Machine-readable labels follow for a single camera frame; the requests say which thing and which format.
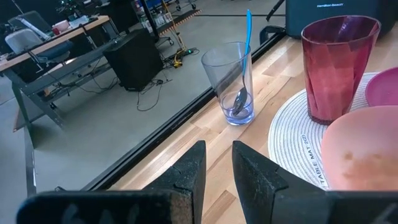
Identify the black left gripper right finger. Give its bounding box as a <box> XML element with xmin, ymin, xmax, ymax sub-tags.
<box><xmin>231</xmin><ymin>139</ymin><xmax>329</xmax><ymax>224</ymax></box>

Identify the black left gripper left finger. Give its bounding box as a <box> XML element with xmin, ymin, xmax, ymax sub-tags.
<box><xmin>142</xmin><ymin>139</ymin><xmax>208</xmax><ymax>224</ymax></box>

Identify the white round woven placemat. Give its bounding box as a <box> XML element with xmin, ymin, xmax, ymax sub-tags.
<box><xmin>267</xmin><ymin>72</ymin><xmax>398</xmax><ymax>190</ymax></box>

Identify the pale pink bowl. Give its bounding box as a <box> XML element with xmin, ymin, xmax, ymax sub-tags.
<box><xmin>320</xmin><ymin>105</ymin><xmax>398</xmax><ymax>191</ymax></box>

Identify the red faceted plastic tumbler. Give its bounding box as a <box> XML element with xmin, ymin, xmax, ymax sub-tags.
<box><xmin>300</xmin><ymin>15</ymin><xmax>382</xmax><ymax>126</ymax></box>

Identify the magenta plate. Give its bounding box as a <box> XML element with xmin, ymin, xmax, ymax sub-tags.
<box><xmin>365</xmin><ymin>67</ymin><xmax>398</xmax><ymax>108</ymax></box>

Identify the clear drinking glass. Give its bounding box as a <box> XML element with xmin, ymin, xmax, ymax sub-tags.
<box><xmin>200</xmin><ymin>41</ymin><xmax>255</xmax><ymax>126</ymax></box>

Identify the black computer case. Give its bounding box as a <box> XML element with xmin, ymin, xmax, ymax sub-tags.
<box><xmin>102</xmin><ymin>29</ymin><xmax>164</xmax><ymax>92</ymax></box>

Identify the wooden top grey desk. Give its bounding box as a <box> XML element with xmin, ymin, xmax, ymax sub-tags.
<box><xmin>0</xmin><ymin>15</ymin><xmax>121</xmax><ymax>128</ymax></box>

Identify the black toaster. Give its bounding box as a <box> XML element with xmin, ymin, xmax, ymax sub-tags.
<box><xmin>285</xmin><ymin>0</ymin><xmax>398</xmax><ymax>40</ymax></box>

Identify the pink container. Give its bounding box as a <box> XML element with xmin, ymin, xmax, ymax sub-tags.
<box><xmin>51</xmin><ymin>20</ymin><xmax>71</xmax><ymax>35</ymax></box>

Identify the grey blue office chair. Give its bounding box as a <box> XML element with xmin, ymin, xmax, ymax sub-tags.
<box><xmin>4</xmin><ymin>27</ymin><xmax>74</xmax><ymax>66</ymax></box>

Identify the black table edge rail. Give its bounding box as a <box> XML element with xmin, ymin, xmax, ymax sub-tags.
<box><xmin>80</xmin><ymin>30</ymin><xmax>287</xmax><ymax>192</ymax></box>

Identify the blue-handled metal spoon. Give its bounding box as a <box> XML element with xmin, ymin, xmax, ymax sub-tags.
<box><xmin>231</xmin><ymin>9</ymin><xmax>253</xmax><ymax>116</ymax></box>

